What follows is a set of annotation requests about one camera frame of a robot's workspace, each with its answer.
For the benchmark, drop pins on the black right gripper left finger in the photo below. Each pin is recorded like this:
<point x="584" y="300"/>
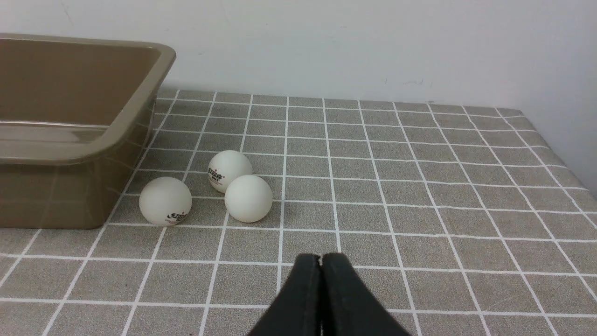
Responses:
<point x="295" y="310"/>

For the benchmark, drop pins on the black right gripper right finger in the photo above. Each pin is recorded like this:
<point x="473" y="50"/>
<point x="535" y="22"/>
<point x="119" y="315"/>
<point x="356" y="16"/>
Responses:
<point x="350" y="309"/>

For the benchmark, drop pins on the white ping-pong ball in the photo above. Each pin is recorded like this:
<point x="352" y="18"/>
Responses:
<point x="165" y="201"/>
<point x="248" y="198"/>
<point x="225" y="167"/>

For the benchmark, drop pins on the grey checkered tablecloth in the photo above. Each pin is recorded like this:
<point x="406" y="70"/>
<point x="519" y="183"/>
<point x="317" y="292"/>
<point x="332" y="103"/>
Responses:
<point x="460" y="219"/>

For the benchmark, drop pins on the olive plastic storage bin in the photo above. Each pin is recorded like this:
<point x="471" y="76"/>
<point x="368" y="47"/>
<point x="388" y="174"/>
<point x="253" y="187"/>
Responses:
<point x="76" y="115"/>

